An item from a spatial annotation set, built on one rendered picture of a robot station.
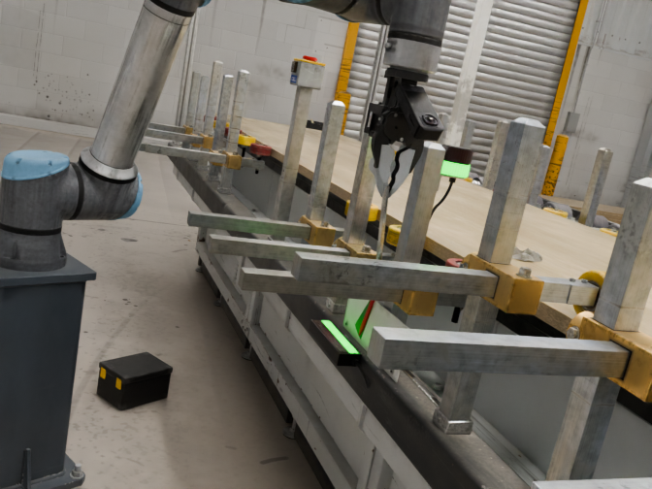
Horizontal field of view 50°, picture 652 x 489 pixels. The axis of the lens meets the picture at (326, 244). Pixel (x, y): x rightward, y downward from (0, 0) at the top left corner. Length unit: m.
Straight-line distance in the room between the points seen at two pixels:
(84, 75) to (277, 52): 2.36
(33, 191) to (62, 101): 7.33
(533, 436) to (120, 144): 1.17
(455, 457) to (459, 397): 0.09
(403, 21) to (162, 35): 0.71
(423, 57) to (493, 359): 0.60
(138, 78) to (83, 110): 7.36
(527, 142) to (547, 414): 0.48
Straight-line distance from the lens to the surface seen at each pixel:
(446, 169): 1.24
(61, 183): 1.82
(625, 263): 0.83
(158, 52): 1.72
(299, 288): 1.14
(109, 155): 1.84
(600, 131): 11.28
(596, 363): 0.78
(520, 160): 1.01
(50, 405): 1.98
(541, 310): 1.18
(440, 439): 1.08
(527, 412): 1.30
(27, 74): 9.13
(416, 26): 1.16
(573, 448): 0.89
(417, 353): 0.66
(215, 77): 3.12
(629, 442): 1.13
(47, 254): 1.84
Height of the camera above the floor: 1.17
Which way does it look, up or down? 13 degrees down
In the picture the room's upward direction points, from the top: 11 degrees clockwise
